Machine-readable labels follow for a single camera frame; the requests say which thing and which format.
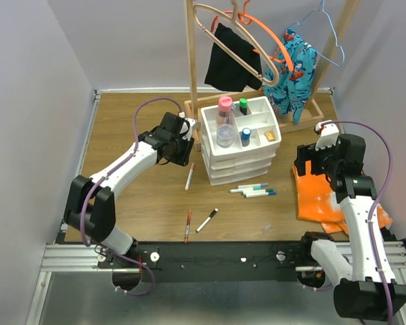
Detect pink cap white marker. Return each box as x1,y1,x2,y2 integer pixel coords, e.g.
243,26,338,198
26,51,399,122
185,162,196,192

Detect orange white tie-dye cloth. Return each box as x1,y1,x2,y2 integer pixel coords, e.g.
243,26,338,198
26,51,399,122
292,160,393,242

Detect blue cap clear tube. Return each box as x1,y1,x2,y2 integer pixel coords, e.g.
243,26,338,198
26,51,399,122
241,127,252,147

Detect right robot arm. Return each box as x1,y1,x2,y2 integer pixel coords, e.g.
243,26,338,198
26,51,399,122
294,134,406,324

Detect blue wire hanger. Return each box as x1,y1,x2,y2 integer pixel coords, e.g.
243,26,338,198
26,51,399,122
288,0,346,68

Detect blue cap marker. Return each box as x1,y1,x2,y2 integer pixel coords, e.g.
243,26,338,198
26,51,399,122
244,191,276,198

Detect aluminium frame rails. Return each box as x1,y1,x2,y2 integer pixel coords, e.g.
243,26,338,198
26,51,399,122
25,88,406,325

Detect wooden clothes rack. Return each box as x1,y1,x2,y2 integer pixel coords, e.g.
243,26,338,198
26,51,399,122
184,1,359,151

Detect white plastic drawer organizer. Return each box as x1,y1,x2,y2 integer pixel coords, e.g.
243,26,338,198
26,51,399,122
200,96,281,186

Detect beige wooden hanger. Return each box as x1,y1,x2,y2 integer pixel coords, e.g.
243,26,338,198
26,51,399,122
192,0,279,85

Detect black green highlighter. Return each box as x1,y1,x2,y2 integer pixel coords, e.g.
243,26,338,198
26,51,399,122
239,98,249,116

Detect orange plastic hanger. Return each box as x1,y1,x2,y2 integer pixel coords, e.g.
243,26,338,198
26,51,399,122
194,1,294,80

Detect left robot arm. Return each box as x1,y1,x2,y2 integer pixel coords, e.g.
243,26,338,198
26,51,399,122
64,112,197,267

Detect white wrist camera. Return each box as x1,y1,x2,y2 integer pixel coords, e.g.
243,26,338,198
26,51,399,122
314,121,339,151
179,112,198,141

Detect black cap white marker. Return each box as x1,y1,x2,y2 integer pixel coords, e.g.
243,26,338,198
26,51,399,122
196,208,219,233

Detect pink lid pencil tube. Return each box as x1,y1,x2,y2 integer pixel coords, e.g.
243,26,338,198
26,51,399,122
217,95,233,125

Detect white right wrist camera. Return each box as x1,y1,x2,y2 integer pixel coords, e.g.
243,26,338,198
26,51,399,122
314,121,339,151

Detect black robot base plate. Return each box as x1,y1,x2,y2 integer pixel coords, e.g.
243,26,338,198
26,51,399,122
95,240,330,288

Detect small yellow eraser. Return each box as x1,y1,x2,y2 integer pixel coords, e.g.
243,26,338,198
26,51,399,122
265,133,275,141

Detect blue fish print garment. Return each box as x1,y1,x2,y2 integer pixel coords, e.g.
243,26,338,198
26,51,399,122
262,28,317,125

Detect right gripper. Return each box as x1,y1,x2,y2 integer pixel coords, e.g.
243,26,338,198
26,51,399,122
294,136,342,176

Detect teal cap marker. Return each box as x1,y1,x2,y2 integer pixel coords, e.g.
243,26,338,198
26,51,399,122
228,186,265,194

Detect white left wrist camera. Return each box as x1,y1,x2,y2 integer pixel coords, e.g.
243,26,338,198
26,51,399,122
179,112,198,141

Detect purple cap marker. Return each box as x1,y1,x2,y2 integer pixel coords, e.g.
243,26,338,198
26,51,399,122
236,183,269,189

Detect red pen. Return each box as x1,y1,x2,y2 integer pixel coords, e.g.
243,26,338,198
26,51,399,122
184,209,192,243

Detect black shorts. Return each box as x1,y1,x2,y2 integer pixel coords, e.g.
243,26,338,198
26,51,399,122
204,23,262,92

